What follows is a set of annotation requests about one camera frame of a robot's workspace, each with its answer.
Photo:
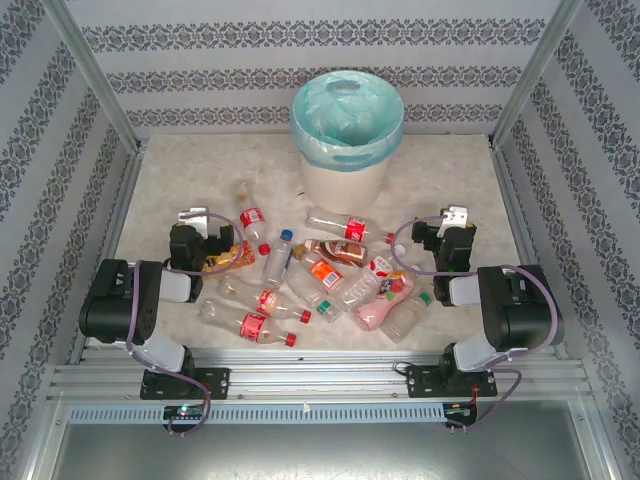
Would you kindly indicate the orange juice plastic bottle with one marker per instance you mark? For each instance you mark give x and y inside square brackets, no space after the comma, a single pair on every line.
[231,258]

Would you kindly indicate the clear blue-cap plastic bottle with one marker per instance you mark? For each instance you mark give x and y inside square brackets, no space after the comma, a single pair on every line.
[277,262]

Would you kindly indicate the clear ribbed red-white-label bottle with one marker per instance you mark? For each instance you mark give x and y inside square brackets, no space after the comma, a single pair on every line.
[362,287]

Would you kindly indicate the small white bottle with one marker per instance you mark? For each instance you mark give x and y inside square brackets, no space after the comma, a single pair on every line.
[382,305]

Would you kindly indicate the large clear green-cap bottle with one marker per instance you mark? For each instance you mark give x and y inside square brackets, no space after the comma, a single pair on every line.
[405,320]

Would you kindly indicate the brown chocolate drink bottle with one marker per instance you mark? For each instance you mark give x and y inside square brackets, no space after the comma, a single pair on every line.
[340,251]

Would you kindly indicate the small clear green-cap bottle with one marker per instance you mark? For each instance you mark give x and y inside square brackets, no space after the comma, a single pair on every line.
[326,306]

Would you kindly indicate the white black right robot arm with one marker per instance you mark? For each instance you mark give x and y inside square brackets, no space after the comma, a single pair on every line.
[525,315]

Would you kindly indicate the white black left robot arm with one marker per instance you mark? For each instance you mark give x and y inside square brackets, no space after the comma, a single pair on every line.
[115,310]

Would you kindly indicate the cream ribbed waste bin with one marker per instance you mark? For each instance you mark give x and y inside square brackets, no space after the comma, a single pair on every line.
[345,190]

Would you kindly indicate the teal plastic bin liner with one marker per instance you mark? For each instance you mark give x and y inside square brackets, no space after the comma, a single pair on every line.
[310,145]

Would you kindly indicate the small circuit board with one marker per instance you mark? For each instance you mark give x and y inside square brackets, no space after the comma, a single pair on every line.
[457,411]
[182,411]

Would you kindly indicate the grey sheet metal panel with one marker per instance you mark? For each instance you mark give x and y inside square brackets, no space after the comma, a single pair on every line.
[320,455]

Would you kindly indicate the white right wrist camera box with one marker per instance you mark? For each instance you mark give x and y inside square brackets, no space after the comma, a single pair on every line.
[456,216]

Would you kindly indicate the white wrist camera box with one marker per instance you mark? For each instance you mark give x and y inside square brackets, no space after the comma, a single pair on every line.
[192,215]
[456,216]

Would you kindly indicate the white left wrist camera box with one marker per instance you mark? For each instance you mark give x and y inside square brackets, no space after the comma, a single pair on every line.
[192,215]

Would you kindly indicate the aluminium side rail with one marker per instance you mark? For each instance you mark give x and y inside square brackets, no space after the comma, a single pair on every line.
[513,200]
[123,200]

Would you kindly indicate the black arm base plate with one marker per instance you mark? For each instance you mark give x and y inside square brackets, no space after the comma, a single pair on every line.
[420,382]
[217,382]

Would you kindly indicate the aluminium extrusion mounting rail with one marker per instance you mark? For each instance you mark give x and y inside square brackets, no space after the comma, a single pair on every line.
[320,375]

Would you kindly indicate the aluminium frame post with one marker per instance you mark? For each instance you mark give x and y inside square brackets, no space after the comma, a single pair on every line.
[540,70]
[95,75]

